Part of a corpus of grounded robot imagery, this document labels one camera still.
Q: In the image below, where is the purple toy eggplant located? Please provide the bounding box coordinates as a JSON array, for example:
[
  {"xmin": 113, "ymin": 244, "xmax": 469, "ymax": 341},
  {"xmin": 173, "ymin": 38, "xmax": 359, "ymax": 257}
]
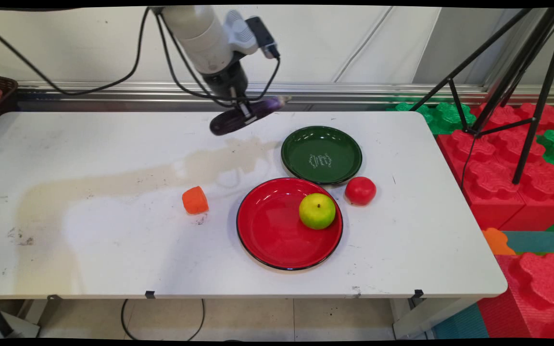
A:
[{"xmin": 209, "ymin": 96, "xmax": 292, "ymax": 136}]

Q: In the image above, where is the orange foam piece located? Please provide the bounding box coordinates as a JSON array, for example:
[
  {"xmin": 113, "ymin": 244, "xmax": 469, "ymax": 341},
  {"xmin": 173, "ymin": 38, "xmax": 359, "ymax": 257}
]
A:
[{"xmin": 481, "ymin": 228, "xmax": 516, "ymax": 256}]

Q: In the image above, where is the red foam block flower top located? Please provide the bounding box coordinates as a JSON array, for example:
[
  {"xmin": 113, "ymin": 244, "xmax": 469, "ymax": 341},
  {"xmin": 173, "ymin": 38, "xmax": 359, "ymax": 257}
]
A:
[{"xmin": 477, "ymin": 252, "xmax": 554, "ymax": 340}]

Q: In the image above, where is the red toy tomato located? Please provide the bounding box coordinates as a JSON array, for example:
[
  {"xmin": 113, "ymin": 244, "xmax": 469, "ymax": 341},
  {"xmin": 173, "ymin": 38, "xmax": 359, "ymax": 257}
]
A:
[{"xmin": 344, "ymin": 176, "xmax": 377, "ymax": 206}]

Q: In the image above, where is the black tripod stand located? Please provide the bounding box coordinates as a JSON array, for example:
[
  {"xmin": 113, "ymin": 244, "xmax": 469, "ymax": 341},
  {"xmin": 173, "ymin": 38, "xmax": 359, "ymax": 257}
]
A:
[{"xmin": 409, "ymin": 7, "xmax": 554, "ymax": 185}]

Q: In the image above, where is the aluminium wall rail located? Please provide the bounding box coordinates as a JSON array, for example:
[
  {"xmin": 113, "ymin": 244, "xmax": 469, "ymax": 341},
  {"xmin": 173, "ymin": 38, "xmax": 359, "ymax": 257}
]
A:
[{"xmin": 16, "ymin": 81, "xmax": 554, "ymax": 112}]

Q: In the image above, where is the white table leg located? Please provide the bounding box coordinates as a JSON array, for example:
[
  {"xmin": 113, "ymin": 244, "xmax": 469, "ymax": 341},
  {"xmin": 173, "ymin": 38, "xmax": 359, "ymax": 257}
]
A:
[{"xmin": 392, "ymin": 297, "xmax": 480, "ymax": 340}]

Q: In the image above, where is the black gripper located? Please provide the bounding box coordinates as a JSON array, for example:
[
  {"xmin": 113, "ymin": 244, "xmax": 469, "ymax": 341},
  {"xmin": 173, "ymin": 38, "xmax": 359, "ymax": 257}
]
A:
[{"xmin": 203, "ymin": 61, "xmax": 255, "ymax": 128}]

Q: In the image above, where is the dark woven basket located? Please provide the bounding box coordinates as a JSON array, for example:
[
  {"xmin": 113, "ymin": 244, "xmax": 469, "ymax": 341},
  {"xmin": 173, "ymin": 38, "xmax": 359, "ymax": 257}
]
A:
[{"xmin": 0, "ymin": 73, "xmax": 19, "ymax": 131}]

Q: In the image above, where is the green toy apple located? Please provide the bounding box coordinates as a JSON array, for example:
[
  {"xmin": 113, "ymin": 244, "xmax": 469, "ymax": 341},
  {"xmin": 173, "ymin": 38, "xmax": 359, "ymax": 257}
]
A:
[{"xmin": 299, "ymin": 193, "xmax": 337, "ymax": 230}]

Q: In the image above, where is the dark green plate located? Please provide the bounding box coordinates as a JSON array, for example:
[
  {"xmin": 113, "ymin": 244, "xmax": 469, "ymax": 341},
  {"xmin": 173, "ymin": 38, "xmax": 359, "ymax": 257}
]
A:
[{"xmin": 280, "ymin": 126, "xmax": 363, "ymax": 185}]

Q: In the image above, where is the red plate black rim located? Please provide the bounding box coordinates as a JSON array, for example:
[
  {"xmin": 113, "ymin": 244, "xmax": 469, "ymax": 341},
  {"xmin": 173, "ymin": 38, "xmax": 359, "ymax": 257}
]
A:
[{"xmin": 236, "ymin": 177, "xmax": 344, "ymax": 271}]

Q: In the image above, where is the black camera USB cable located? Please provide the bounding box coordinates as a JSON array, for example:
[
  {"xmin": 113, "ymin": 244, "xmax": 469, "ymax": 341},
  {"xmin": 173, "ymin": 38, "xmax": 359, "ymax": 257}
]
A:
[{"xmin": 154, "ymin": 11, "xmax": 281, "ymax": 108}]

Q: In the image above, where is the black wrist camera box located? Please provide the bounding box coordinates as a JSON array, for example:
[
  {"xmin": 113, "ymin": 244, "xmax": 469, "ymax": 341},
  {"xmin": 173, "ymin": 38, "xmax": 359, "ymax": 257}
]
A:
[{"xmin": 245, "ymin": 16, "xmax": 281, "ymax": 60}]

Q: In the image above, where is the black floor cable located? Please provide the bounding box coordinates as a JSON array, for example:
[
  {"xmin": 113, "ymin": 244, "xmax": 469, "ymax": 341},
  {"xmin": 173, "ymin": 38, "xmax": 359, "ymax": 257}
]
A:
[{"xmin": 121, "ymin": 298, "xmax": 205, "ymax": 341}]

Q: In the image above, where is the teal foam mat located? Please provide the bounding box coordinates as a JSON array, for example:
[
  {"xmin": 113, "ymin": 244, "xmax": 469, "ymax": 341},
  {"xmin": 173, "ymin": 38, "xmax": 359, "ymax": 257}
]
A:
[{"xmin": 500, "ymin": 231, "xmax": 554, "ymax": 254}]

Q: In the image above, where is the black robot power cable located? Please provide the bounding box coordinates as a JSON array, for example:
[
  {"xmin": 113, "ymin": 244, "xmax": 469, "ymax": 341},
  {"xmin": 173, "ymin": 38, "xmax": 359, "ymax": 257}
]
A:
[{"xmin": 0, "ymin": 7, "xmax": 151, "ymax": 96}]

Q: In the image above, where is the large red foam block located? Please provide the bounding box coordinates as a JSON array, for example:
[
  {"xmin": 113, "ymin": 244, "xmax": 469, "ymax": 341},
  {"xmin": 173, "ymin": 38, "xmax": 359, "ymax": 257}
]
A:
[{"xmin": 437, "ymin": 102, "xmax": 554, "ymax": 232}]

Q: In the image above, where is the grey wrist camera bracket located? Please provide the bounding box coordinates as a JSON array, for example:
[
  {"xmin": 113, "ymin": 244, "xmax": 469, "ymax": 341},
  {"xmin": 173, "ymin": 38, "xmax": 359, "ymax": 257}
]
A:
[{"xmin": 223, "ymin": 10, "xmax": 259, "ymax": 56}]

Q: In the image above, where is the orange carrot piece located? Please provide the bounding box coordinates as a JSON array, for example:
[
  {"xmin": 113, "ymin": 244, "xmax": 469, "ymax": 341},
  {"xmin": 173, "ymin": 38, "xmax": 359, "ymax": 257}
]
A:
[{"xmin": 182, "ymin": 186, "xmax": 209, "ymax": 215}]

